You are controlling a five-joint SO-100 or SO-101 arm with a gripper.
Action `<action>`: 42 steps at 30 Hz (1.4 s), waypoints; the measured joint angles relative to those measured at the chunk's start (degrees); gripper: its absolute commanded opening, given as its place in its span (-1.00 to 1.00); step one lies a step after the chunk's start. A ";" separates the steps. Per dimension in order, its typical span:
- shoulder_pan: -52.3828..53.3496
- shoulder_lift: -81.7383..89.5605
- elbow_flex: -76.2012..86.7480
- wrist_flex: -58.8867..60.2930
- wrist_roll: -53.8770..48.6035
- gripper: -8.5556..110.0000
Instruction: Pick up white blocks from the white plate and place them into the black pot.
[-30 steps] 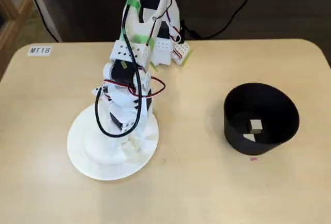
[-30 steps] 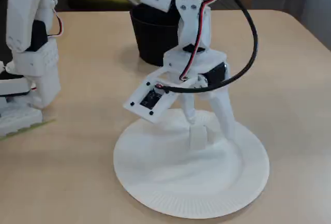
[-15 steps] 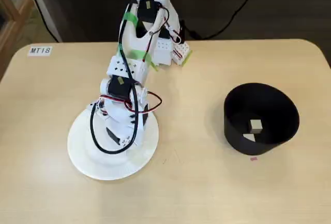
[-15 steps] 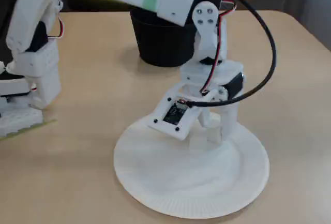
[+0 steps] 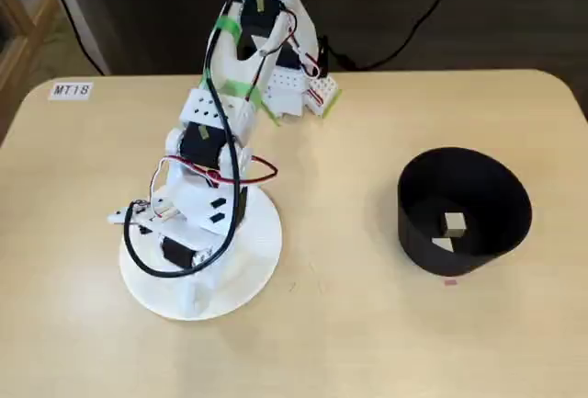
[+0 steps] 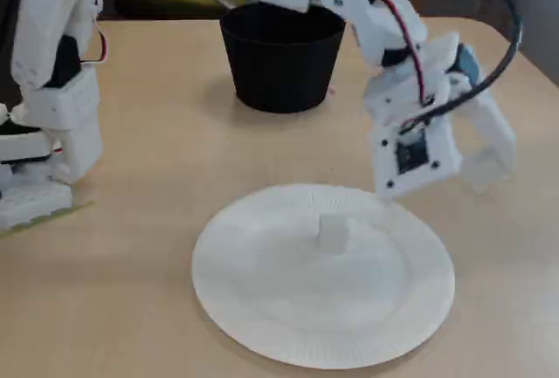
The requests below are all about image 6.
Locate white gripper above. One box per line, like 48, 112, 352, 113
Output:
364, 32, 518, 179

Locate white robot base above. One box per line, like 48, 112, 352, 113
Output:
0, 167, 73, 229

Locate black pot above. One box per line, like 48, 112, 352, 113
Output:
218, 2, 349, 114

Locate white paper plate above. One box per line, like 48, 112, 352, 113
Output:
191, 183, 457, 370

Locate green base board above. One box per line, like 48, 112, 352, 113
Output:
0, 200, 95, 239

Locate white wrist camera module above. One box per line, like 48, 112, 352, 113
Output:
369, 114, 463, 200

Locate black camera cable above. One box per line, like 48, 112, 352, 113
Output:
401, 0, 524, 129

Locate red white servo wire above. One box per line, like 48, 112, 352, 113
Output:
80, 0, 109, 66
366, 0, 434, 107

